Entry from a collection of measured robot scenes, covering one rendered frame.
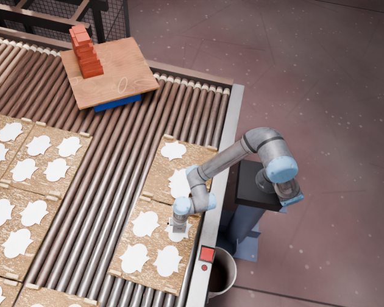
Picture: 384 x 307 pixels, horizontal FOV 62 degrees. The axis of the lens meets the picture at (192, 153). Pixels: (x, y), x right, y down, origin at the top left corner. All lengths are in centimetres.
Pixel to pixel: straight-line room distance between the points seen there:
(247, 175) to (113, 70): 107
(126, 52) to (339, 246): 225
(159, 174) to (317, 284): 160
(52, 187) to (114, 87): 70
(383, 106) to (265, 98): 133
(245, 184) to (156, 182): 50
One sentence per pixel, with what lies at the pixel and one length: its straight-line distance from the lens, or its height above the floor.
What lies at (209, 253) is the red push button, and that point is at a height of 93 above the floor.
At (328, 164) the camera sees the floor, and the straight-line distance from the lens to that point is 334.
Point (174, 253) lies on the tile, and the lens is 165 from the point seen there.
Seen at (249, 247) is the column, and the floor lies 1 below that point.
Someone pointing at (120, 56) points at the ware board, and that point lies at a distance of 227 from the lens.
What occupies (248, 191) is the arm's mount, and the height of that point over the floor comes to 95.
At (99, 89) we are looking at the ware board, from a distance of 208.
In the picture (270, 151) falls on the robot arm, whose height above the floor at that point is 153.
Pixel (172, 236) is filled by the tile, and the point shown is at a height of 95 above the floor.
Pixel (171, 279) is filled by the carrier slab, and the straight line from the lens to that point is 163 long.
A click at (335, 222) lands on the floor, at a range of 309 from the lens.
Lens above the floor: 254
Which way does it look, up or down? 57 degrees down
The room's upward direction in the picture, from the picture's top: 10 degrees clockwise
